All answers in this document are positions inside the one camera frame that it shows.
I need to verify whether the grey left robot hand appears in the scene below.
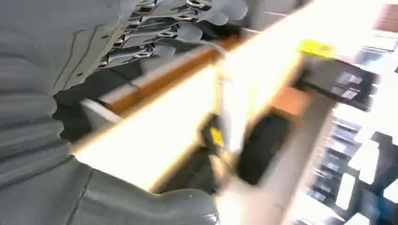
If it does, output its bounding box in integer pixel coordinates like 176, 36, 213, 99
0, 0, 249, 225

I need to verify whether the ribbed grey left arm sleeve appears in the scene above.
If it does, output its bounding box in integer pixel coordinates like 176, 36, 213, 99
0, 53, 74, 190

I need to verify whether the wooden card box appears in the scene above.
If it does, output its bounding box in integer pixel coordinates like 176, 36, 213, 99
98, 33, 249, 117

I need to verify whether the black object with yellow tag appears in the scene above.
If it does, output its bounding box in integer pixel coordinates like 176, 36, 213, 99
199, 114, 226, 157

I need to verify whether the black rounded object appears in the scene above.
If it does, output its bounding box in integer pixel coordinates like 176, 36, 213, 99
236, 113, 291, 186

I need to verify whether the orange block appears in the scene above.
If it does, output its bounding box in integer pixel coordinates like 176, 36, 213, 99
269, 87, 310, 120

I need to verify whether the yellow label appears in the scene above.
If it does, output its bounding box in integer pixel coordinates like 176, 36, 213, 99
297, 39, 337, 60

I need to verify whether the black device with screen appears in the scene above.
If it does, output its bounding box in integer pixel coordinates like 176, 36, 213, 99
295, 58, 378, 112

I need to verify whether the storage rack with bins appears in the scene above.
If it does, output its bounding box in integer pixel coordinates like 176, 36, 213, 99
306, 118, 363, 207

